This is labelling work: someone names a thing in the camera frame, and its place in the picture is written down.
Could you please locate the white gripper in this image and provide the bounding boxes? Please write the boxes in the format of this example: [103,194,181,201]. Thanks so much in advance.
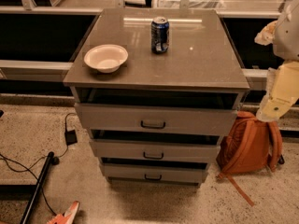
[254,21,299,122]

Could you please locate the grey top drawer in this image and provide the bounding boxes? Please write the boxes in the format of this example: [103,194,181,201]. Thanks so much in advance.
[75,104,236,136]

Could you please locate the grey drawer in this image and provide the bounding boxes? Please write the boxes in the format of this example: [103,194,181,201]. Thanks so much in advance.
[75,104,236,136]
[100,164,207,183]
[90,140,219,163]

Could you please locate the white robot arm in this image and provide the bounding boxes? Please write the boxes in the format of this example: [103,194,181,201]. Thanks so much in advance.
[254,0,299,121]

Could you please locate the grey middle drawer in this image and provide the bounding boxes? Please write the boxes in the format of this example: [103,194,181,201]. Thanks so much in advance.
[90,140,219,163]

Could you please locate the grey drawer cabinet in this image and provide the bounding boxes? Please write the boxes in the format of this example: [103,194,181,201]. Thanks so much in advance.
[63,7,250,188]

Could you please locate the grey bottom drawer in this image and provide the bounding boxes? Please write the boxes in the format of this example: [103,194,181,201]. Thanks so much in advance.
[100,164,207,183]

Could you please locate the orange backpack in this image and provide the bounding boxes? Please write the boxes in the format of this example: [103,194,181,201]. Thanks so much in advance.
[216,111,284,206]

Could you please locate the blue soda can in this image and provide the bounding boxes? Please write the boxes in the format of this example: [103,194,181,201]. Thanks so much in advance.
[151,16,170,54]

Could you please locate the white paper bowl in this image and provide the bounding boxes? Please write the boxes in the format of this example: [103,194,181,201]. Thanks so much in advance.
[84,44,128,74]

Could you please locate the grey metal railing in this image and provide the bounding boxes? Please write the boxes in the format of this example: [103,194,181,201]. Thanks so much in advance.
[0,0,299,82]

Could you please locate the black power adapter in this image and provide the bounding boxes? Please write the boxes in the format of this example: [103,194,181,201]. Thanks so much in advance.
[64,130,78,146]

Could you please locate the black metal stand leg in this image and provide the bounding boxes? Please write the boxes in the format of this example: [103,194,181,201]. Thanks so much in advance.
[20,152,54,224]

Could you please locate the black cable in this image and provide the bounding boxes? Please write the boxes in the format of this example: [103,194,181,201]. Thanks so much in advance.
[0,112,78,217]

